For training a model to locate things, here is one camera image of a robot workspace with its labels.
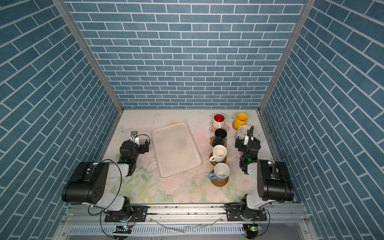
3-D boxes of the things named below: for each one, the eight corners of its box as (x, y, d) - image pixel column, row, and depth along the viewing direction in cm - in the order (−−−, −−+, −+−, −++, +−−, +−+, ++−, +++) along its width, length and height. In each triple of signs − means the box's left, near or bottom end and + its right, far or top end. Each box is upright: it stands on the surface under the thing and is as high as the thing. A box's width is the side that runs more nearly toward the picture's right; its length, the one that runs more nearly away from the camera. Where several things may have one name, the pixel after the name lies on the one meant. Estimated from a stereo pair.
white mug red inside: (213, 130, 110) (214, 123, 103) (212, 120, 116) (213, 113, 110) (224, 130, 110) (226, 123, 103) (223, 120, 116) (224, 113, 110)
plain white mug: (209, 165, 92) (211, 157, 84) (209, 153, 98) (210, 144, 89) (225, 165, 92) (228, 157, 84) (223, 153, 98) (226, 144, 89)
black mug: (212, 148, 100) (214, 140, 92) (208, 140, 104) (209, 131, 97) (226, 143, 103) (229, 135, 95) (221, 135, 107) (223, 126, 100)
